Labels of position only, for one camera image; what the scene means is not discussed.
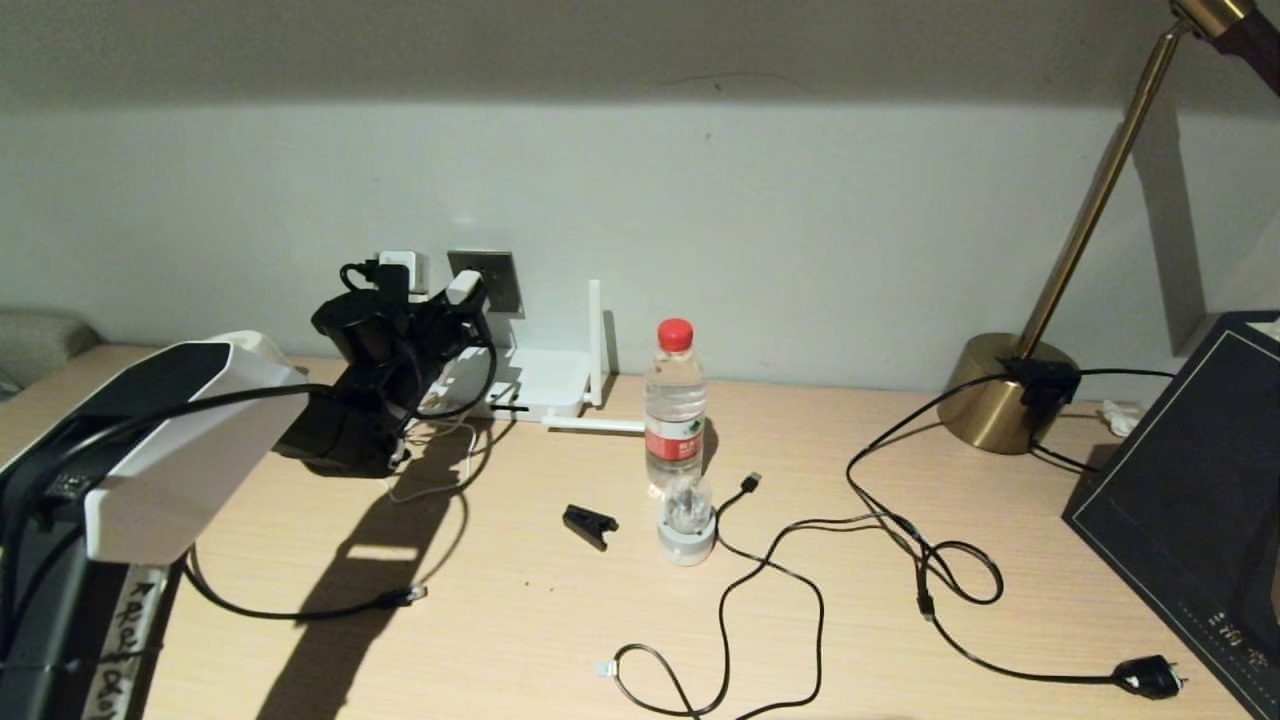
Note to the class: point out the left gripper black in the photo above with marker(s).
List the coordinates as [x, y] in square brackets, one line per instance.
[368, 335]

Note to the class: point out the white power adapter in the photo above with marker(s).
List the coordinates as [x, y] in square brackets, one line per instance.
[465, 286]

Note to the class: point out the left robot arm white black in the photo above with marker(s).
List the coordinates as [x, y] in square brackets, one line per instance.
[190, 460]

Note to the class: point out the white router with antennas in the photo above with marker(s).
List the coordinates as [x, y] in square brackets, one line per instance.
[550, 380]

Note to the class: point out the white toilet paper roll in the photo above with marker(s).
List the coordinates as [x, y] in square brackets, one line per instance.
[268, 345]

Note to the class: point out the water bottle red cap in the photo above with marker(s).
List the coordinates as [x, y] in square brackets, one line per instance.
[675, 420]

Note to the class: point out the small black clip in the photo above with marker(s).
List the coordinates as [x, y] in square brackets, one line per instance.
[588, 524]

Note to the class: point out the small glass dome white base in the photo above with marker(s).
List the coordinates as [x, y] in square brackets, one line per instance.
[687, 535]

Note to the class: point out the white handwritten tape label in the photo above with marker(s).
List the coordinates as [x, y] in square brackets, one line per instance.
[125, 640]

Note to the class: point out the brass desk lamp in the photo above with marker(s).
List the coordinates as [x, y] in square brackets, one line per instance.
[990, 400]

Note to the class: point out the black box on lamp base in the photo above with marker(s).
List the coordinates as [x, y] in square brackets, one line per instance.
[1042, 385]

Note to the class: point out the small white crumpled object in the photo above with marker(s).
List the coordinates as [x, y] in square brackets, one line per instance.
[1115, 418]

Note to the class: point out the dark gift bag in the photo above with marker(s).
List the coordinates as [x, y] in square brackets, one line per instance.
[1180, 480]

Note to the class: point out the grey wall socket plate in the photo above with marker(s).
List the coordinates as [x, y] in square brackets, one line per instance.
[502, 275]

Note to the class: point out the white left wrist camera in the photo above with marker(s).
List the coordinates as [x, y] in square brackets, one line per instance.
[410, 268]

